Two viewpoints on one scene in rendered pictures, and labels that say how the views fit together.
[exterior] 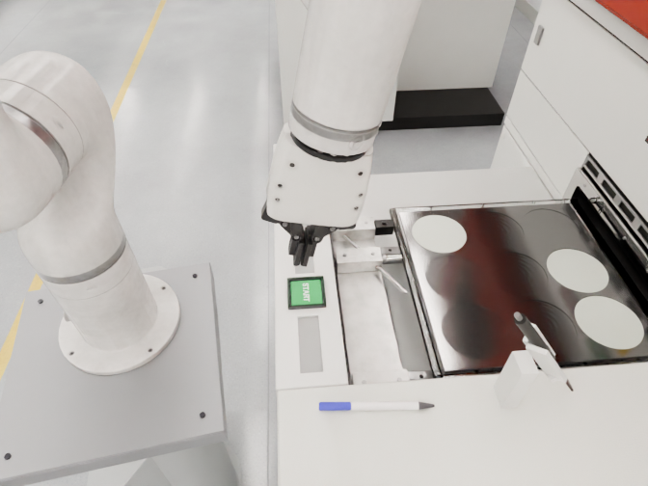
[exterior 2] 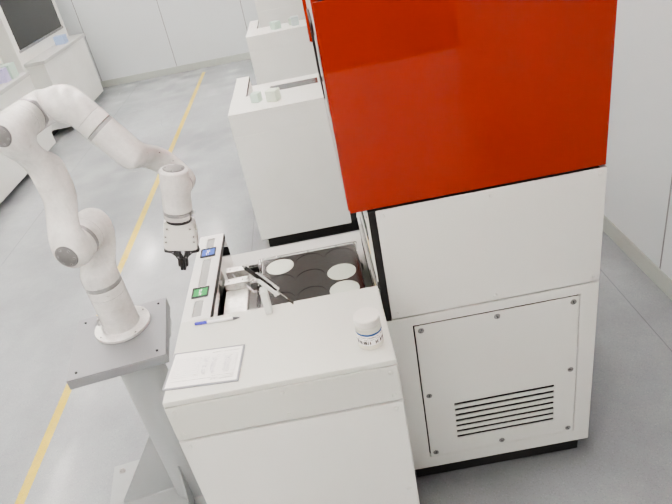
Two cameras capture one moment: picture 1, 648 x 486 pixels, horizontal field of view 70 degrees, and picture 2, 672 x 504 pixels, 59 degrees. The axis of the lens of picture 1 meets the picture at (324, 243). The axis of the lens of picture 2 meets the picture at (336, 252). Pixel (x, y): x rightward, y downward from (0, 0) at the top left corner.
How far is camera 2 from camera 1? 1.42 m
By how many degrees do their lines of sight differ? 15
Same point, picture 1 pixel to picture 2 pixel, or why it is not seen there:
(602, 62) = not seen: hidden behind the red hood
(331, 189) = (181, 235)
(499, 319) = (294, 295)
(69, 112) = (98, 226)
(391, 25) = (178, 186)
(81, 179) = (103, 252)
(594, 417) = (301, 312)
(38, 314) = (84, 328)
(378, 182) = (268, 252)
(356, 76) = (173, 200)
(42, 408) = (89, 357)
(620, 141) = not seen: hidden behind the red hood
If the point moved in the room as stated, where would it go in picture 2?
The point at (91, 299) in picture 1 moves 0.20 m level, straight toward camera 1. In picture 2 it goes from (108, 302) to (131, 326)
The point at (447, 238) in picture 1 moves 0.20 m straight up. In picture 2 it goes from (283, 268) to (270, 219)
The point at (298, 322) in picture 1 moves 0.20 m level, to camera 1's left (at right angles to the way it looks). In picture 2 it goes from (195, 303) to (136, 311)
